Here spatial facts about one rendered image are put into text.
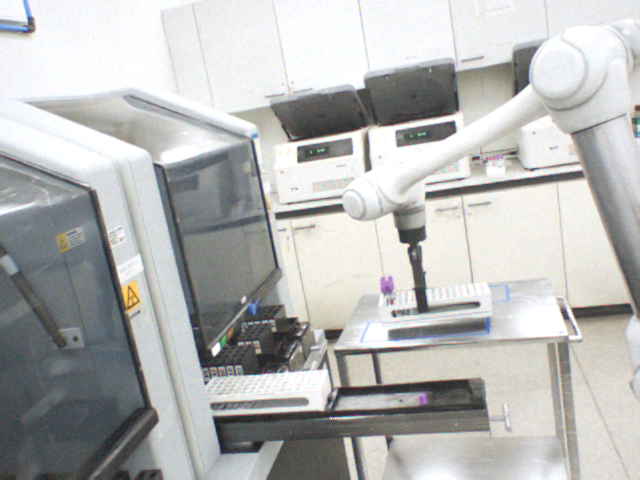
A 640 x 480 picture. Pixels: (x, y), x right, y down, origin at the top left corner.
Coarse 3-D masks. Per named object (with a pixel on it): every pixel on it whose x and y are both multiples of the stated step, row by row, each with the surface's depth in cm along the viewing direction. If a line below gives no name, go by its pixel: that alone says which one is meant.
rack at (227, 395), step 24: (216, 384) 148; (240, 384) 145; (264, 384) 144; (288, 384) 140; (312, 384) 139; (216, 408) 144; (240, 408) 145; (264, 408) 144; (288, 408) 138; (312, 408) 136
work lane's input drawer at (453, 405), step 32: (384, 384) 143; (416, 384) 141; (448, 384) 139; (480, 384) 135; (224, 416) 141; (256, 416) 139; (288, 416) 137; (320, 416) 136; (352, 416) 133; (384, 416) 131; (416, 416) 130; (448, 416) 128; (480, 416) 127
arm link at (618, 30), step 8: (616, 24) 118; (624, 24) 117; (632, 24) 116; (616, 32) 116; (624, 32) 116; (632, 32) 115; (624, 40) 115; (632, 40) 116; (632, 48) 116; (632, 56) 117; (632, 64) 117; (632, 72) 121
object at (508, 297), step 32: (512, 288) 189; (544, 288) 184; (352, 320) 186; (448, 320) 172; (480, 320) 169; (512, 320) 165; (544, 320) 161; (352, 352) 166; (384, 352) 163; (352, 448) 174; (416, 448) 210; (448, 448) 206; (480, 448) 203; (512, 448) 200; (544, 448) 197; (576, 448) 158
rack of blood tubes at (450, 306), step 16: (448, 288) 172; (464, 288) 169; (480, 288) 167; (400, 304) 166; (416, 304) 165; (432, 304) 164; (448, 304) 174; (464, 304) 173; (480, 304) 171; (384, 320) 168; (400, 320) 167; (416, 320) 166; (432, 320) 166
